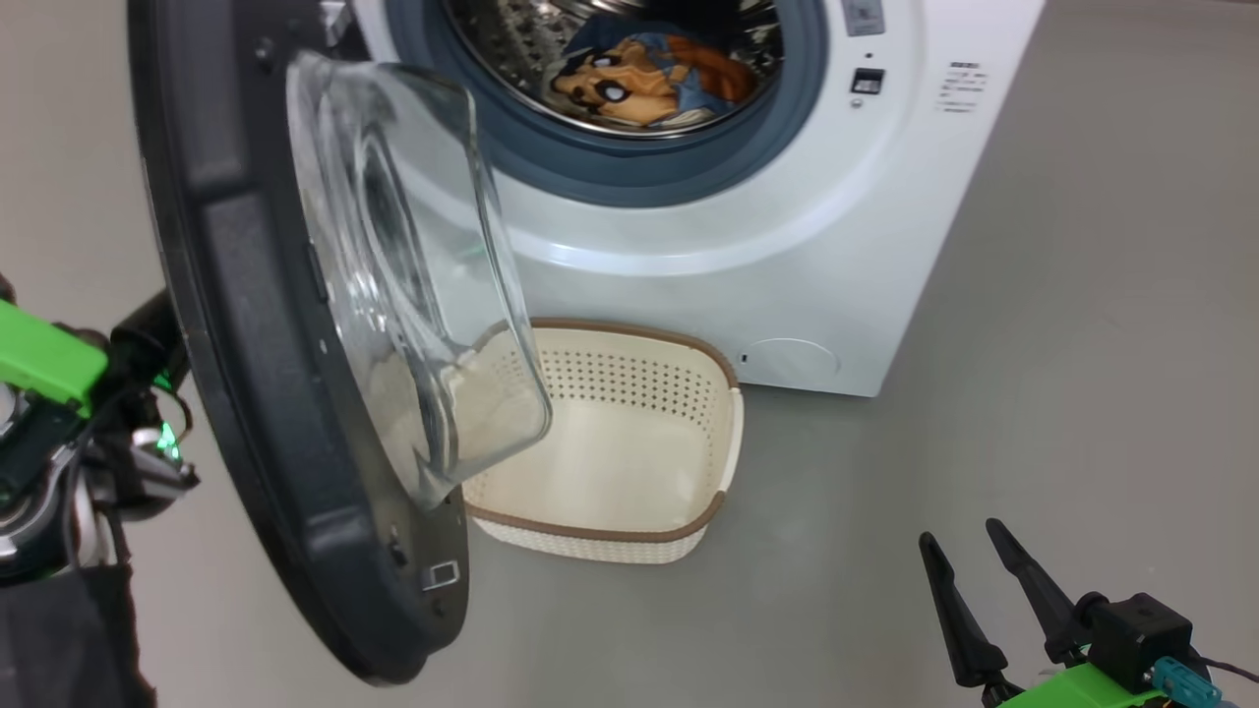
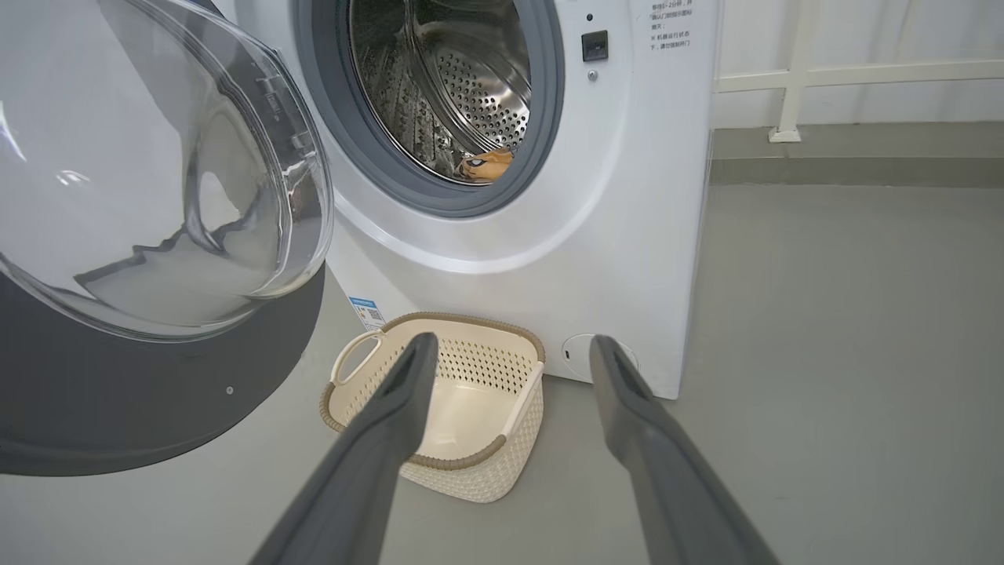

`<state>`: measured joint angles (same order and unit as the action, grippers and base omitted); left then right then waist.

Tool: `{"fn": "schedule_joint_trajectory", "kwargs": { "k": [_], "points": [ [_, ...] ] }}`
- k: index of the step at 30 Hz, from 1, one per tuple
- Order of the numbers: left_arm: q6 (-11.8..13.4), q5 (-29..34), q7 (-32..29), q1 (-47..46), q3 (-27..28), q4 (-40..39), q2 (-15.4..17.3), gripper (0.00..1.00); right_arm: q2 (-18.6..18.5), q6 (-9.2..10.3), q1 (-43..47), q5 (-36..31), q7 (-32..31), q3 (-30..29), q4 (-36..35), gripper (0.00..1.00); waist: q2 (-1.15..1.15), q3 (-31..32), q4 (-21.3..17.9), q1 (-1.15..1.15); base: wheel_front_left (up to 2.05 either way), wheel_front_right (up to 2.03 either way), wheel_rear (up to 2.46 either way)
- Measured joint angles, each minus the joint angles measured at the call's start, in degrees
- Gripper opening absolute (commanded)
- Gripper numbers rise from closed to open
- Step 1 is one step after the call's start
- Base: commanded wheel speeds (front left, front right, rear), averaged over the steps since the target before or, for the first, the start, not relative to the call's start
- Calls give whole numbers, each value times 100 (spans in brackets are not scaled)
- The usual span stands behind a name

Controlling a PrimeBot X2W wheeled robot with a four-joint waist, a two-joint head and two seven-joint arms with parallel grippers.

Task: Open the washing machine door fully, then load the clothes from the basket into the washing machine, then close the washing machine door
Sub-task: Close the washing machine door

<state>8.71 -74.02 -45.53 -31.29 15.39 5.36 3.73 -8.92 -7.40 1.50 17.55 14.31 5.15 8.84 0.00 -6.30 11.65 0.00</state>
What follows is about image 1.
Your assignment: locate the white washing machine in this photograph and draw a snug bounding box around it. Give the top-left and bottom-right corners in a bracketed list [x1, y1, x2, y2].
[349, 0, 1047, 397]

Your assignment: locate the stainless steel drum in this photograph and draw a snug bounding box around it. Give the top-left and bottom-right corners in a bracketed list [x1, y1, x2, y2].
[443, 0, 785, 139]

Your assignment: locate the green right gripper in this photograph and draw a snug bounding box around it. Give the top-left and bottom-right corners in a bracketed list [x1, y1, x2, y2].
[919, 517, 1167, 708]

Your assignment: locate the teal cable connector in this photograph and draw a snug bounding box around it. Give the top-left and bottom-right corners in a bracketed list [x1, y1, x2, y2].
[1151, 657, 1226, 708]

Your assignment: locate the grey rubber door gasket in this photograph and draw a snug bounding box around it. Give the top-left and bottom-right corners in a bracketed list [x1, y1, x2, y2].
[384, 0, 830, 208]

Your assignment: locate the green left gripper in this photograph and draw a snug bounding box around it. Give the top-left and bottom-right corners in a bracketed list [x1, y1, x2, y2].
[0, 300, 109, 409]

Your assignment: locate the round white filter cover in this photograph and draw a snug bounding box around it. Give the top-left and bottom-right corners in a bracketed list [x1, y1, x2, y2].
[738, 337, 842, 381]

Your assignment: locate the black glass washing machine door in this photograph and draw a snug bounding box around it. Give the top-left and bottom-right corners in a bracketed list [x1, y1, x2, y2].
[128, 0, 554, 686]

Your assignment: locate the blue cartoon print garment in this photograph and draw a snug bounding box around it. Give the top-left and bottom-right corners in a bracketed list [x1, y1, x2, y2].
[551, 28, 760, 129]

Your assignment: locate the cream perforated laundry basket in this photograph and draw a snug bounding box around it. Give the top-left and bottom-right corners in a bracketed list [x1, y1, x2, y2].
[460, 318, 745, 564]

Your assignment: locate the printed warning text label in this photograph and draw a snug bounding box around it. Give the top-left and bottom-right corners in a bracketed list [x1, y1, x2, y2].
[939, 61, 988, 114]

